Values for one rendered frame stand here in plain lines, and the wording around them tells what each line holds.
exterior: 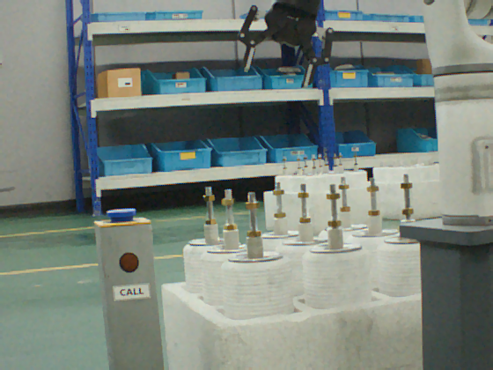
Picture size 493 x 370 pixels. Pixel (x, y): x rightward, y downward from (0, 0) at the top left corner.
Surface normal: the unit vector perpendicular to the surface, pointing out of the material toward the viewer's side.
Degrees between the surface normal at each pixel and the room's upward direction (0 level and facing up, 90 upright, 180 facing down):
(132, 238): 90
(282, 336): 90
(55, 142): 90
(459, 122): 90
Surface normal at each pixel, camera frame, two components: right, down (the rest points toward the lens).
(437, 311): -0.91, 0.08
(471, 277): -0.36, 0.07
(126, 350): 0.29, 0.03
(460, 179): -0.63, 0.08
